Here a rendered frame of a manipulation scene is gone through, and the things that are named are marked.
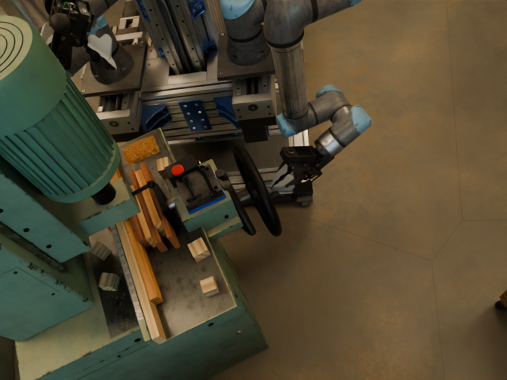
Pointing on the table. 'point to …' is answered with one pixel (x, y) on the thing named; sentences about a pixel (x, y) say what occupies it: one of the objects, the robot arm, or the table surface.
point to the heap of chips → (140, 150)
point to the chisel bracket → (124, 197)
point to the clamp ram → (167, 205)
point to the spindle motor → (49, 120)
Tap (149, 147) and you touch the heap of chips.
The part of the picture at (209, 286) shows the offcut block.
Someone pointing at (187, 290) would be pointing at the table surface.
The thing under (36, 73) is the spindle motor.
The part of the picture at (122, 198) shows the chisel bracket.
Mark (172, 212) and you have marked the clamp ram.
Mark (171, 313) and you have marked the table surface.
